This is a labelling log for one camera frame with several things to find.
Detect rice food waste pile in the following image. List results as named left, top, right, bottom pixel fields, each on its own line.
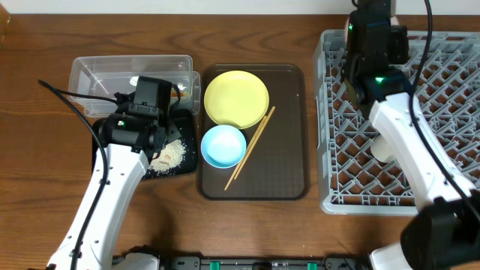
left=148, top=139, right=186, bottom=174

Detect snack wrapper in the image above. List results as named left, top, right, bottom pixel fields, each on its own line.
left=129, top=76, right=190, bottom=98

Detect light blue bowl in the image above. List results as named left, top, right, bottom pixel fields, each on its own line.
left=200, top=124, right=247, bottom=169

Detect wooden chopstick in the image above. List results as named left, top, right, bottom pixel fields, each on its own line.
left=224, top=115, right=267, bottom=191
left=234, top=106, right=276, bottom=179

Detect white green cup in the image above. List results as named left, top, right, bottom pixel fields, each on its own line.
left=370, top=135, right=395, bottom=163

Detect pink bowl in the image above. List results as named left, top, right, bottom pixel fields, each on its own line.
left=344, top=16, right=400, bottom=42

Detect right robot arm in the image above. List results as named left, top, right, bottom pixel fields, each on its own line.
left=341, top=1, right=479, bottom=269

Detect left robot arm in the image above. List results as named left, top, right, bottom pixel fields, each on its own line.
left=46, top=76, right=179, bottom=270

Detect grey dishwasher rack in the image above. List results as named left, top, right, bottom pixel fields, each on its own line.
left=313, top=29, right=479, bottom=216

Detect black plastic bin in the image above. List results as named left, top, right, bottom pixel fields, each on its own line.
left=93, top=109, right=198, bottom=180

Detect clear plastic bin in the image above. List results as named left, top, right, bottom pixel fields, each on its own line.
left=68, top=55, right=201, bottom=115

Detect yellow plate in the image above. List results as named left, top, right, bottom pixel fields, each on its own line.
left=204, top=70, right=270, bottom=129

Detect dark brown serving tray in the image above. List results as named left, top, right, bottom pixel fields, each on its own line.
left=196, top=64, right=310, bottom=200

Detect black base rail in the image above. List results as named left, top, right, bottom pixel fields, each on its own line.
left=133, top=256, right=371, bottom=270

